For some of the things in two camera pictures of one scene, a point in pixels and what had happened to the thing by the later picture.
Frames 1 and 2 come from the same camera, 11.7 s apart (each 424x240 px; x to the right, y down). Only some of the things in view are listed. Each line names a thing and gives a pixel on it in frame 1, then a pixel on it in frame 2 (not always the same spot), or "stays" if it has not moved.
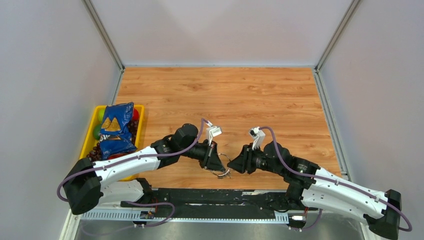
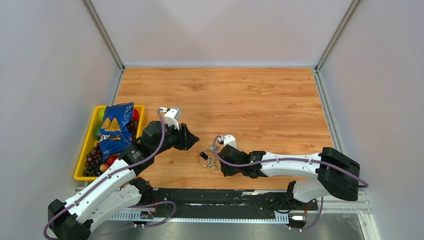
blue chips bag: [116, 135] stays
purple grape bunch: [95, 154] stays
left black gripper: [211, 160] -> [186, 138]
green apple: [96, 130] stays
